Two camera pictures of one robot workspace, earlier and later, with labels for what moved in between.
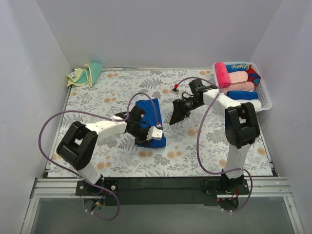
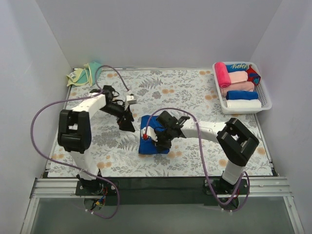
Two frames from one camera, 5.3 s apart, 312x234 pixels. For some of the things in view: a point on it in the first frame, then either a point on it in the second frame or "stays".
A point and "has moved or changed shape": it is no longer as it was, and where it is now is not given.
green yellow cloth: [89, 74] stays
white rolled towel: [256, 103] stays
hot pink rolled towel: [223, 76] stays
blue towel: [152, 118] has moved or changed shape
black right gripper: [179, 109] to [159, 136]
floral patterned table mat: [197, 146] stays
